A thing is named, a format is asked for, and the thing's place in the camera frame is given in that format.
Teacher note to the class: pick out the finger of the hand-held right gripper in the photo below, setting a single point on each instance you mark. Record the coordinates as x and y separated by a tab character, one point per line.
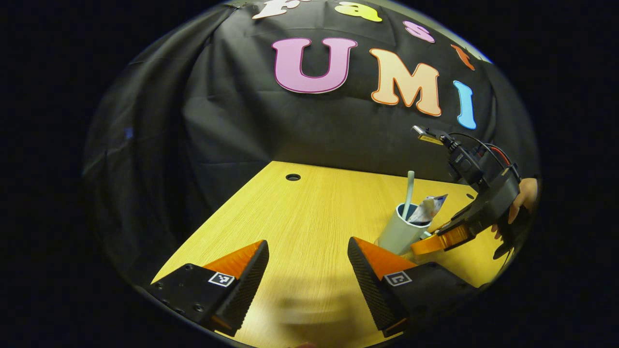
442	239

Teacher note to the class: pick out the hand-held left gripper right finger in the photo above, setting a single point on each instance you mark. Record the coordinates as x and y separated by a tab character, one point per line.
370	290

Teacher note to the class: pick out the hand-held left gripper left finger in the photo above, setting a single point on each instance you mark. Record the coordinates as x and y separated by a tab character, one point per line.
246	290

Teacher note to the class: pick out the white toothpaste tube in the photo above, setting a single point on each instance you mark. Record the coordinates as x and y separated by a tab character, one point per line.
428	208

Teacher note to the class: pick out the white toothbrush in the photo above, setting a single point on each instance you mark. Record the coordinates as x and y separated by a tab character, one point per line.
409	188

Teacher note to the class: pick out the wooden desktop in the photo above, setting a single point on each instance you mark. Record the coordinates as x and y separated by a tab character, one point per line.
300	217

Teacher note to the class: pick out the black backdrop cloth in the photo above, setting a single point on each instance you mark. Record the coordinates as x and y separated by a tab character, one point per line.
232	121

